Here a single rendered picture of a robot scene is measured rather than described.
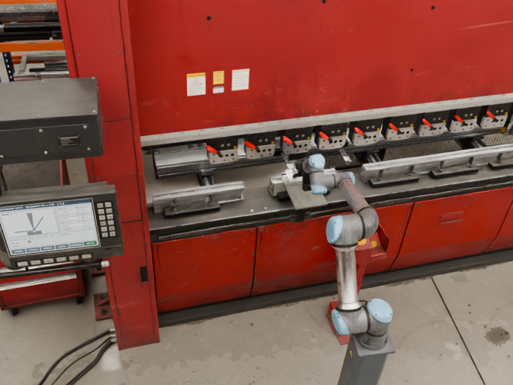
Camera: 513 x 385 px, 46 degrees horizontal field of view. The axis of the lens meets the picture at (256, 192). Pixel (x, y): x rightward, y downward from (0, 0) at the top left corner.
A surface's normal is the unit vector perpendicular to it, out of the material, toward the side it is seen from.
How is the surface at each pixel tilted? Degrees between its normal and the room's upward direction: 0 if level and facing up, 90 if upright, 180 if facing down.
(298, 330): 0
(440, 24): 90
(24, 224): 90
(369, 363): 90
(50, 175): 0
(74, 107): 1
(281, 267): 90
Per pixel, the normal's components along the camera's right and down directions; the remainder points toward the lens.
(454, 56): 0.26, 0.65
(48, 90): 0.05, -0.75
